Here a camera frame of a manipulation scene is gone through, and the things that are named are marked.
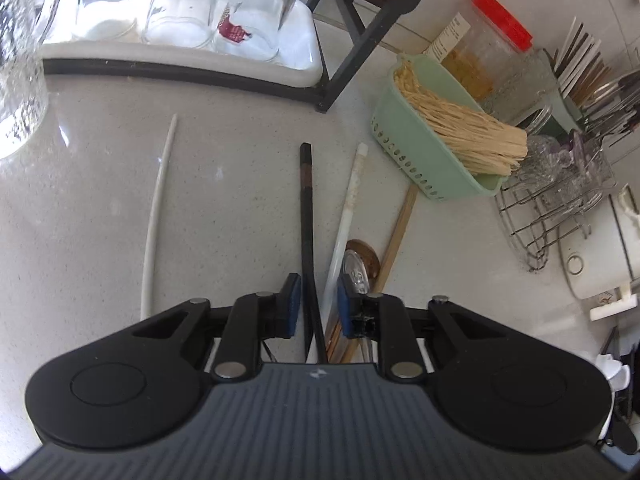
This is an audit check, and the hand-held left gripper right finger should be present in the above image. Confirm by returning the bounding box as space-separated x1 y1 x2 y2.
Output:
337 275 506 380

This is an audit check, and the steel spoon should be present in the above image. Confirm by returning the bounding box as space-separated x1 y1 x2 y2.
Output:
341 251 373 296

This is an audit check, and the clear glass tumbler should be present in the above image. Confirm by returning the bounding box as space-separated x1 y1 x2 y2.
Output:
72 0 138 41
141 0 226 50

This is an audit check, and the white drip tray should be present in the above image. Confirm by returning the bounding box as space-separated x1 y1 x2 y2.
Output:
40 0 323 87

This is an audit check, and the tall clear glass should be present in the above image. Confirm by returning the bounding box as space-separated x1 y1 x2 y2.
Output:
482 47 556 126

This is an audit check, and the white chopstick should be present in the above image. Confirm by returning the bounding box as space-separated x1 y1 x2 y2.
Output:
320 143 369 321
141 114 179 320

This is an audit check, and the steel wire cup rack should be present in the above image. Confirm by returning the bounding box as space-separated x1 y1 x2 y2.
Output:
495 130 618 273

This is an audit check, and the red print glass tumbler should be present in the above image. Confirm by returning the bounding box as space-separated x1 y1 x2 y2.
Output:
214 0 307 63

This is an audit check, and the green plastic basket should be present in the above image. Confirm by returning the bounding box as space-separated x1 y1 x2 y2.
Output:
370 54 531 202

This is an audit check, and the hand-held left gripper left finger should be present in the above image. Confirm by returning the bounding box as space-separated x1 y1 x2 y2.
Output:
132 273 302 380

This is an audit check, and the white electric pot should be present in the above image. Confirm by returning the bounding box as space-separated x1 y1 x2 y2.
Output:
557 185 640 321

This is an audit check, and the black chopstick brown band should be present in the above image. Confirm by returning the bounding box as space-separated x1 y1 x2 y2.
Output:
299 142 329 364

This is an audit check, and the dried noodle bundle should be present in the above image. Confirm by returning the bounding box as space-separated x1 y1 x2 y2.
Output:
393 57 529 177

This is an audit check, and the bunch of assorted chopsticks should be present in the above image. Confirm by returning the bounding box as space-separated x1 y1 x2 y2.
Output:
555 17 640 111

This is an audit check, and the black dish rack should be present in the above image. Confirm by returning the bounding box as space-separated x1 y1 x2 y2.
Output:
42 0 446 113

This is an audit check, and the cut glass cup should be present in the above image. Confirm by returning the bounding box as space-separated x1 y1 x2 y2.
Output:
520 130 576 186

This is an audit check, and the wooden chopstick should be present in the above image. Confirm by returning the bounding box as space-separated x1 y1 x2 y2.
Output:
326 184 419 363

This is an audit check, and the red lid plastic jar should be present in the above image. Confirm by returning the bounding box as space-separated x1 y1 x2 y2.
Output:
424 0 533 103

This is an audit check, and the textured glass mug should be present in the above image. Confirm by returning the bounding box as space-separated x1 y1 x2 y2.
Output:
0 0 63 158

